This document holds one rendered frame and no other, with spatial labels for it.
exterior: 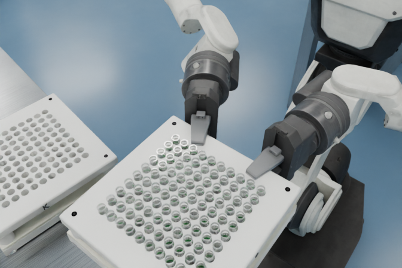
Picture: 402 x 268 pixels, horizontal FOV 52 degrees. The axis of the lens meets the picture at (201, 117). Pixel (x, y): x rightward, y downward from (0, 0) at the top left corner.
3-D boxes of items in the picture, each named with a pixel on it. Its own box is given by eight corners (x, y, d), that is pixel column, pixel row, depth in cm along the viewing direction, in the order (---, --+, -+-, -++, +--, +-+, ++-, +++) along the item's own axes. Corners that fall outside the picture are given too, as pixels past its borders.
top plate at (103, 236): (199, 339, 48) (198, 334, 46) (61, 223, 58) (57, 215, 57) (301, 195, 61) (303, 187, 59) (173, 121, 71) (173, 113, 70)
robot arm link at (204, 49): (200, 50, 74) (206, 17, 82) (170, 86, 81) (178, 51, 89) (250, 81, 78) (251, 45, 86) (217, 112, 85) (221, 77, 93)
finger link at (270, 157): (241, 170, 62) (268, 148, 65) (258, 183, 60) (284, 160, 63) (242, 163, 61) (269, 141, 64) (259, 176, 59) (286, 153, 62)
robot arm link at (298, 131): (310, 150, 58) (355, 109, 64) (256, 115, 62) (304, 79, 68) (294, 200, 67) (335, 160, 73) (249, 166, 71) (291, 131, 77)
